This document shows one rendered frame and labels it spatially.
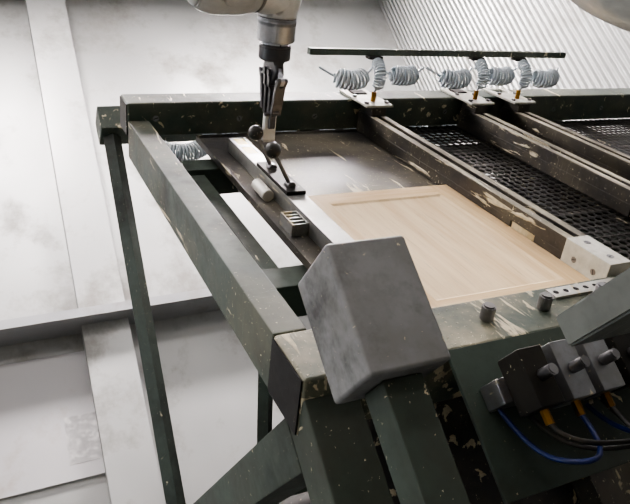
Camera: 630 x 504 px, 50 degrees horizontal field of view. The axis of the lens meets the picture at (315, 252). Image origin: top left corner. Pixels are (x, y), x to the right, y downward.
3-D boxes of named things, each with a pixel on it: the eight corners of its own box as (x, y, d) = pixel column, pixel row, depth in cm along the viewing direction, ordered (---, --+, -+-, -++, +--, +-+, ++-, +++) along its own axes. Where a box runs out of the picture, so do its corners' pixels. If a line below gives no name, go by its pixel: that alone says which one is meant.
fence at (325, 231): (402, 334, 119) (406, 315, 118) (227, 151, 194) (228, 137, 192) (425, 330, 121) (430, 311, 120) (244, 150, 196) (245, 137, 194)
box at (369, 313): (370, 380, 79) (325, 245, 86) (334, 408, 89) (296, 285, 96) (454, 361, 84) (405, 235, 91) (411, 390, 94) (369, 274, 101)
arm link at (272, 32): (287, 14, 160) (285, 40, 163) (251, 12, 156) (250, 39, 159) (303, 21, 153) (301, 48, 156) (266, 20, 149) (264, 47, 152)
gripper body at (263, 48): (297, 46, 156) (293, 87, 160) (283, 39, 162) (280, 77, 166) (267, 46, 152) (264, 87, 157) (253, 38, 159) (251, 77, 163)
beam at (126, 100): (127, 137, 195) (126, 103, 190) (120, 126, 203) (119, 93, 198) (655, 117, 288) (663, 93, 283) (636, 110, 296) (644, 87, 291)
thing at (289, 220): (291, 237, 149) (292, 225, 148) (279, 223, 154) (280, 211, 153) (307, 235, 151) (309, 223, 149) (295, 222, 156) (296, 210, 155)
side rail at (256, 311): (267, 389, 112) (273, 334, 107) (128, 157, 198) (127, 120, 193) (300, 382, 114) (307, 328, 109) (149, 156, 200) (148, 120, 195)
